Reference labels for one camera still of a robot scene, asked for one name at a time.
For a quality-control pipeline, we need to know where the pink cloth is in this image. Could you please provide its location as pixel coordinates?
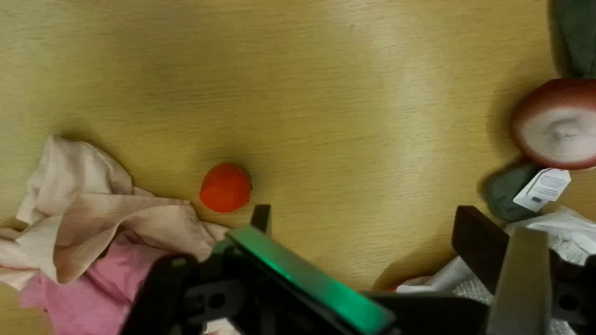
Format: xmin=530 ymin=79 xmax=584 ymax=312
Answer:
xmin=17 ymin=237 xmax=174 ymax=335

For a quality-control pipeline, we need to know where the red tomato toy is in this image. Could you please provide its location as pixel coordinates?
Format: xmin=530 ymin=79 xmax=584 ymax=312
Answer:
xmin=198 ymin=161 xmax=256 ymax=213

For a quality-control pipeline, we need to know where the small green leaf with tag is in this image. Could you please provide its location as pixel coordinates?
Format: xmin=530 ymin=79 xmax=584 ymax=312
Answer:
xmin=483 ymin=161 xmax=574 ymax=222

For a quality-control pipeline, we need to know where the beige cloth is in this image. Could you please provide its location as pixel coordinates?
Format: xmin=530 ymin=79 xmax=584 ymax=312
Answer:
xmin=0 ymin=133 xmax=232 ymax=291

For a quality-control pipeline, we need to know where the white orange plastic bag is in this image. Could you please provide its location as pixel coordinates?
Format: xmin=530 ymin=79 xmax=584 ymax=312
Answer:
xmin=397 ymin=206 xmax=596 ymax=335

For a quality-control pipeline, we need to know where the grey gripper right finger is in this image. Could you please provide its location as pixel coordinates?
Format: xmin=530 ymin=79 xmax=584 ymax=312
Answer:
xmin=451 ymin=204 xmax=556 ymax=335

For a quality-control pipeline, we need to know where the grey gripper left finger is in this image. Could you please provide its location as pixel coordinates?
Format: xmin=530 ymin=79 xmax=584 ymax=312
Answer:
xmin=226 ymin=202 xmax=399 ymax=335

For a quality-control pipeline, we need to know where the red onion plush toy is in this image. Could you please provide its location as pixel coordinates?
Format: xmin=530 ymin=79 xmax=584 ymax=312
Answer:
xmin=511 ymin=75 xmax=596 ymax=170

